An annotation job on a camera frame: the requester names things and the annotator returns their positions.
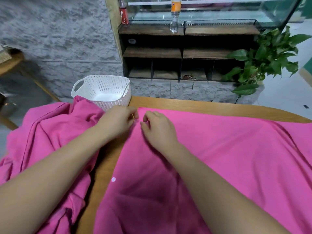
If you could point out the person's left hand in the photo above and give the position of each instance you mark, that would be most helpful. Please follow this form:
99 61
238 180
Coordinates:
117 121

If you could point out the person's right hand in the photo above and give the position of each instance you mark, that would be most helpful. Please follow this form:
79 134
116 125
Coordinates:
158 131

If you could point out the white woven plastic basket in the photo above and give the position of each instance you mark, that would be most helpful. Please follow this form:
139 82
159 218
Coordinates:
102 90

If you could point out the pile of pink cloths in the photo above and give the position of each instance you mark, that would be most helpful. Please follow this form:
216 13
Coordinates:
48 134

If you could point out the pink towel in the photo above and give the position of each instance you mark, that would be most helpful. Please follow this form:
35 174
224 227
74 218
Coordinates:
234 158

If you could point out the person's left forearm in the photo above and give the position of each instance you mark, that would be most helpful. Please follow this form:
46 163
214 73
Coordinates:
44 182

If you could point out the person's right forearm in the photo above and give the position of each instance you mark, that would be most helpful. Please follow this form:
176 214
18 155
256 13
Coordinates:
219 197

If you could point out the dark wooden shelf cabinet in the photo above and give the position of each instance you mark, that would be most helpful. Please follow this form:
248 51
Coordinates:
195 56

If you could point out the red label cola bottle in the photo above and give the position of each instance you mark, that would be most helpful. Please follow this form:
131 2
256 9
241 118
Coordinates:
124 14

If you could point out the small round wooden side table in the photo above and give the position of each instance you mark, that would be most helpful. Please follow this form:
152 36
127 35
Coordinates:
9 80

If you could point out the clear bottle with orange label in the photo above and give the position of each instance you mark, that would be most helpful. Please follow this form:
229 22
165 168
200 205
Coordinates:
175 14

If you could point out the green potted plant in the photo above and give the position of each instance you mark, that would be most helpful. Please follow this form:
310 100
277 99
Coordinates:
265 61

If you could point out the glass display case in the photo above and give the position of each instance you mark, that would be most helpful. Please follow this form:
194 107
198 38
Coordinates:
224 9

